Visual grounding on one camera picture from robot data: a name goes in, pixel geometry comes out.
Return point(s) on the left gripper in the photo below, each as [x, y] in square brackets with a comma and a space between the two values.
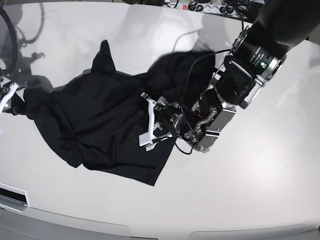
[170, 118]

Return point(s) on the black t-shirt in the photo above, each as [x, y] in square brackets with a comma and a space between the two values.
[95, 121]

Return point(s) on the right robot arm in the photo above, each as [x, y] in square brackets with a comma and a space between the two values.
[10, 16]

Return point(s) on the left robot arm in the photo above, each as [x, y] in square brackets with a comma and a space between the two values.
[253, 59]

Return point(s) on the white power strip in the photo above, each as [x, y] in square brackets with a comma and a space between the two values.
[207, 8]

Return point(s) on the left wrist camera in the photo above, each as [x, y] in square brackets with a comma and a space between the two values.
[146, 140]

